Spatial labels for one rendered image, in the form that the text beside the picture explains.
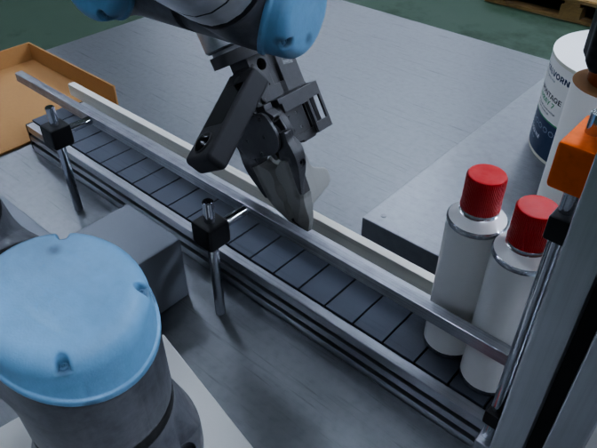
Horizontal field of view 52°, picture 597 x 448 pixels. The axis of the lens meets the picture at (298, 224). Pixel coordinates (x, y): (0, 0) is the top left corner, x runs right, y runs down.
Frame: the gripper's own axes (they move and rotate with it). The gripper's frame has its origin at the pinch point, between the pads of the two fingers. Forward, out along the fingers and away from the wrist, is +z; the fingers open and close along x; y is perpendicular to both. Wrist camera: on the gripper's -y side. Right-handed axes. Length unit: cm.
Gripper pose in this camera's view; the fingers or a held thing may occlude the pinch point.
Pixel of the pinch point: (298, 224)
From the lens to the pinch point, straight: 68.2
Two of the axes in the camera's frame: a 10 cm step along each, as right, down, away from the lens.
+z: 3.7, 8.8, 2.9
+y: 6.6, -4.7, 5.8
